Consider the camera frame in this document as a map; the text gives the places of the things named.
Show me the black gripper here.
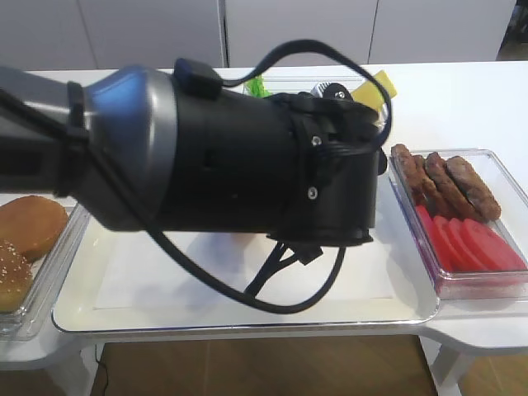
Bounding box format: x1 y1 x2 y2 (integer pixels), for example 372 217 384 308
167 91 380 247

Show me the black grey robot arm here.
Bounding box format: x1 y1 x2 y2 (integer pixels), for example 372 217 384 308
1 66 387 247

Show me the green lettuce leaf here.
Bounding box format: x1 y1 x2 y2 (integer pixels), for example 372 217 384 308
244 76 271 98

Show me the leaning yellow cheese slice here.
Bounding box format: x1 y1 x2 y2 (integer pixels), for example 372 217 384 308
351 70 398 111

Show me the brown meat patty leftmost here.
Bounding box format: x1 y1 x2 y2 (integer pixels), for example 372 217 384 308
391 144 427 206

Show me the brown meat patty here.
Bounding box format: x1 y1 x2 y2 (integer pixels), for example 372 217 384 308
391 144 427 206
445 156 502 222
412 155 453 219
425 152 483 221

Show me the red tomato slice leftmost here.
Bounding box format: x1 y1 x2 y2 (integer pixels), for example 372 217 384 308
415 205 453 271

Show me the red tomato slice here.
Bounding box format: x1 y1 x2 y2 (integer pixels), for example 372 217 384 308
447 219 487 272
433 215 464 272
460 219 526 271
415 205 453 271

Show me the clear plastic patty tomato container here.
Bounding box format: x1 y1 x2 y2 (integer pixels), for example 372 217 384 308
387 149 527 299

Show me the brown meat patty rightmost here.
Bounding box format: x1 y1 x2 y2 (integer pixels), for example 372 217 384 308
445 156 502 222

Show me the white table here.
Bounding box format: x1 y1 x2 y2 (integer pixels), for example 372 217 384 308
1 61 527 395

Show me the white serving tray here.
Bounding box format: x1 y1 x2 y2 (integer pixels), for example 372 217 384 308
52 172 439 333

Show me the red tomato slice rightmost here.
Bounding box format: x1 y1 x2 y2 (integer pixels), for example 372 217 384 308
460 219 526 271

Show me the bottom bun front right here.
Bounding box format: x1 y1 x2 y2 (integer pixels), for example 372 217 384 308
1 196 68 262

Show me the clear plastic bun container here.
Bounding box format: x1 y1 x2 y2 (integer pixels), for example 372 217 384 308
1 205 90 342

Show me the sesame top bun right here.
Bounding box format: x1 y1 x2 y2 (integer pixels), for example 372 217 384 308
0 239 33 313

